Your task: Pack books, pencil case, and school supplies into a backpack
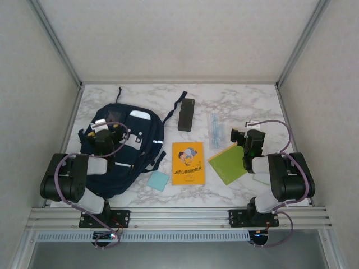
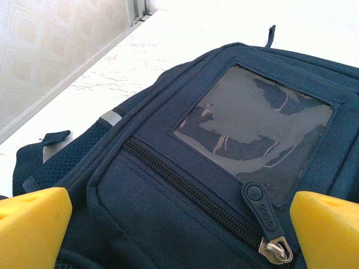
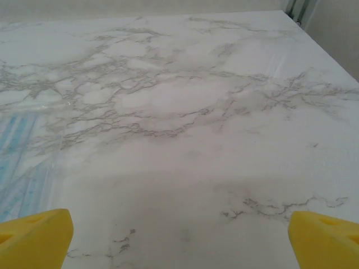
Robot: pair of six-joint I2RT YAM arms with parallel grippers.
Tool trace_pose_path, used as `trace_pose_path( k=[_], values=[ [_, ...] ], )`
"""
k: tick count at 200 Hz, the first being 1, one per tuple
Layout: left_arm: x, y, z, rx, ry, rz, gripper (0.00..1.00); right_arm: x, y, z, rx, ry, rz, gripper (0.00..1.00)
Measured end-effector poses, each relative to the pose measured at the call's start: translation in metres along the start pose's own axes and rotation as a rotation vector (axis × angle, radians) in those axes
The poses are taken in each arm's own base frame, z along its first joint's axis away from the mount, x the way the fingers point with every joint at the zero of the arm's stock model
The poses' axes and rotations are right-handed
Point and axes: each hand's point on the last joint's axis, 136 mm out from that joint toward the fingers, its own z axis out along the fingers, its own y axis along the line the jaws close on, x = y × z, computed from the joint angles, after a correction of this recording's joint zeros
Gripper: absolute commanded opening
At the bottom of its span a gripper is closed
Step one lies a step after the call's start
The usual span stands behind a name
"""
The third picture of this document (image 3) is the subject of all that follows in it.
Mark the aluminium frame post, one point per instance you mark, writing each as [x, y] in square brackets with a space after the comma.
[296, 11]

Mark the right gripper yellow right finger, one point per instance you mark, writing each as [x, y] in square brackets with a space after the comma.
[325, 243]

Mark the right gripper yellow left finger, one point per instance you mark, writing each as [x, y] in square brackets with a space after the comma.
[33, 241]

